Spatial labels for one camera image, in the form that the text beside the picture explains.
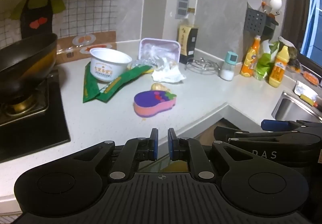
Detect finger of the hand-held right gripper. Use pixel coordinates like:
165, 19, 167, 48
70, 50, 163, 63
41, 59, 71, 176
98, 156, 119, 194
261, 119, 322, 134
214, 126, 298, 143

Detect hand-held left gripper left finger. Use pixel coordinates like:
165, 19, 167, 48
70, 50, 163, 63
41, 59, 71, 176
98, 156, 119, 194
72, 128, 159, 182

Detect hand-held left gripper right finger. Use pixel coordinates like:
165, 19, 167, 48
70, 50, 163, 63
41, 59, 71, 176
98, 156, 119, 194
167, 128, 254, 182

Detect clear plastic bag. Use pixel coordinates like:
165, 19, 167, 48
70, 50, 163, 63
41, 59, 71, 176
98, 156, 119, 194
131, 42, 178, 71

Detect clear plastic container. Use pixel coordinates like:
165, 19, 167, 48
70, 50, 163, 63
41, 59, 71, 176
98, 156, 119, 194
138, 37, 181, 64

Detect stainless steel sink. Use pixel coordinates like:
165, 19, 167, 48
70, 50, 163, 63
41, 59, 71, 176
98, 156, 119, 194
271, 90, 322, 124

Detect purple eggplant-shaped sponge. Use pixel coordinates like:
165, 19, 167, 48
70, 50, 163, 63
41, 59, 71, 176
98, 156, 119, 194
133, 90, 178, 118

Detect white packet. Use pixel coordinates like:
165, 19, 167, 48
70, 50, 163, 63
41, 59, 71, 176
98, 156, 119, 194
294, 80, 318, 104

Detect yellow squeeze bottle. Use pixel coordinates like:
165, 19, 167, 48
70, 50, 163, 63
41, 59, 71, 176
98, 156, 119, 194
269, 45, 290, 88

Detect orange packet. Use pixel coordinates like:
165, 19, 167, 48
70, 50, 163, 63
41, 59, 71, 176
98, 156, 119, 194
302, 71, 320, 86

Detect ginger piece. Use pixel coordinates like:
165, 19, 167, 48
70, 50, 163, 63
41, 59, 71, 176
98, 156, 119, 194
151, 83, 172, 93

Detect green and white bag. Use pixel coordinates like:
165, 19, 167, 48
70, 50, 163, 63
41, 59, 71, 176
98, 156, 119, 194
254, 40, 280, 81

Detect salt shaker with teal lid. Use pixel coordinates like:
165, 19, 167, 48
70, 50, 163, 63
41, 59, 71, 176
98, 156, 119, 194
219, 51, 238, 81

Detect orange juice bottle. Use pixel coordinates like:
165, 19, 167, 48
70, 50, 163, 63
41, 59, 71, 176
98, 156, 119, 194
240, 35, 261, 77

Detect green snack wrapper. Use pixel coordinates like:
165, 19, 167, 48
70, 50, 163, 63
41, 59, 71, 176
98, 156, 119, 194
83, 62, 101, 103
96, 65, 151, 103

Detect dark crumpled bag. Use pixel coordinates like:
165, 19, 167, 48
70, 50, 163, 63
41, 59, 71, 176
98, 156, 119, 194
279, 36, 301, 71

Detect white crumpled tissue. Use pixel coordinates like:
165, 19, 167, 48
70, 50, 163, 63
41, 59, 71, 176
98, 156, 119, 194
151, 57, 187, 84

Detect white instant noodle bowl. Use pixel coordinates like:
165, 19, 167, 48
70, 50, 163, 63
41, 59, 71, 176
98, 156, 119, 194
90, 47, 133, 83

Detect grey perforated utensil holder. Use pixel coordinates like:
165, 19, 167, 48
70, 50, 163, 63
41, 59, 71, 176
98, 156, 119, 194
243, 8, 267, 37

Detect black gas stove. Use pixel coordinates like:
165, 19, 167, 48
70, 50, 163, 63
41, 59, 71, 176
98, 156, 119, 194
0, 68, 71, 163

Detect white rice paddle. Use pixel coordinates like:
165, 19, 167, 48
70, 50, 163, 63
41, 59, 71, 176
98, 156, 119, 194
246, 0, 263, 12

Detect black frying pan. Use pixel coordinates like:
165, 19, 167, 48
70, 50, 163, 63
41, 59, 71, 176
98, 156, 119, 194
0, 33, 58, 100

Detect round metal wire trivet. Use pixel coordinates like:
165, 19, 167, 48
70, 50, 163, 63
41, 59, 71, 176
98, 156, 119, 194
187, 57, 222, 74

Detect black wall holder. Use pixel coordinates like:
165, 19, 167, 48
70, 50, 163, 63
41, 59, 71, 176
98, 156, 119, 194
263, 14, 280, 39

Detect dark window frame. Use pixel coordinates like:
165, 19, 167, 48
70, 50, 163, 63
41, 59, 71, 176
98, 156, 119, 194
286, 0, 322, 59

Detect cartoon wall poster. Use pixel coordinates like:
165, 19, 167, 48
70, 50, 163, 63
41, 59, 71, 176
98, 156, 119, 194
0, 0, 147, 65

